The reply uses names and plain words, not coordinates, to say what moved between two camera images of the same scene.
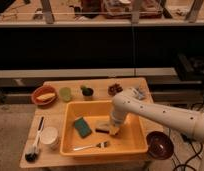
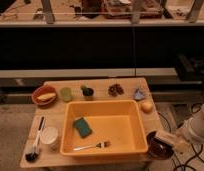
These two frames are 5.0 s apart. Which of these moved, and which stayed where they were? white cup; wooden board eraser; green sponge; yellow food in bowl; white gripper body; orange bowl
Moved: white gripper body; wooden board eraser
Stayed: orange bowl; white cup; yellow food in bowl; green sponge
